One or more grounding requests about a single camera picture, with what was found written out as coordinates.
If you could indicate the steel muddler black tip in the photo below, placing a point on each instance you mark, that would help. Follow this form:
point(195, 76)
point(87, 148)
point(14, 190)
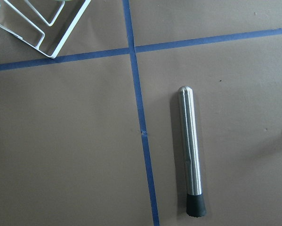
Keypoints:
point(195, 204)

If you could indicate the white wire cup rack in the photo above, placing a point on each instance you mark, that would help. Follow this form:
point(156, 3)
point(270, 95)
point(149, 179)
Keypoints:
point(44, 25)

